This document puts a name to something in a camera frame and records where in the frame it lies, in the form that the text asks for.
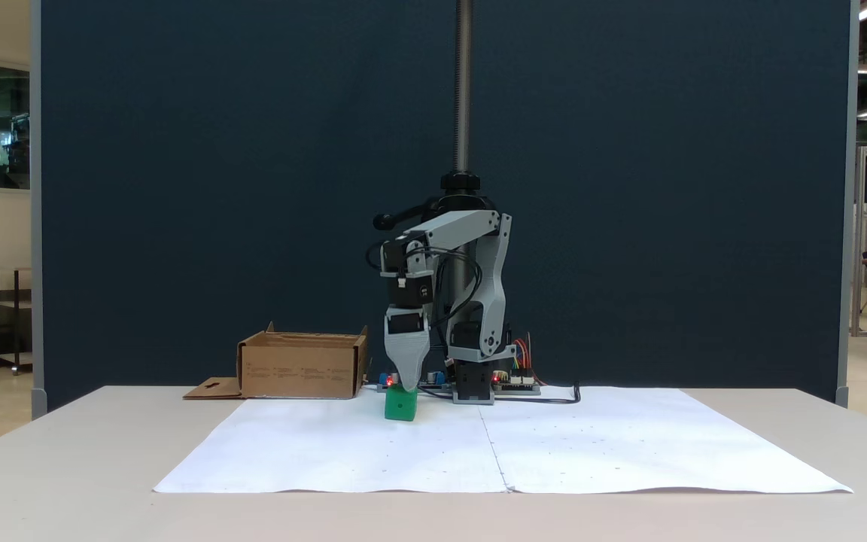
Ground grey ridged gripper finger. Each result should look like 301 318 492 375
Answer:
385 335 432 393

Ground green die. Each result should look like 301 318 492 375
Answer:
385 385 418 422

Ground blue circuit board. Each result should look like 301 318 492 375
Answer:
376 370 451 393

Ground white paper sheet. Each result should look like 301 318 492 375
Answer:
478 387 854 495
153 396 510 495

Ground brown cardboard box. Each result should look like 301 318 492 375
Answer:
183 322 370 400

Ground dark blue partition panel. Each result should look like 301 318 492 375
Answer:
30 0 853 421

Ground threaded metal pole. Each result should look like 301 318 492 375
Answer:
454 0 474 175

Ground dark shelf cart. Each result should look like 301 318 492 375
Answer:
0 266 33 376

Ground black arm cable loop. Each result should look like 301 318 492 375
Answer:
365 236 406 273

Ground black gripper motor cable loop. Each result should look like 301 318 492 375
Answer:
432 251 485 330

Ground circuit board with coloured wires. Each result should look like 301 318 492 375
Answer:
493 333 542 397

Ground black pole clamp with handle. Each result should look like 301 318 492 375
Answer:
373 171 500 231

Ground long black power cable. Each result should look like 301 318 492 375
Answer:
494 383 582 406

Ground framed wall window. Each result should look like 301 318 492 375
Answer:
0 53 32 199

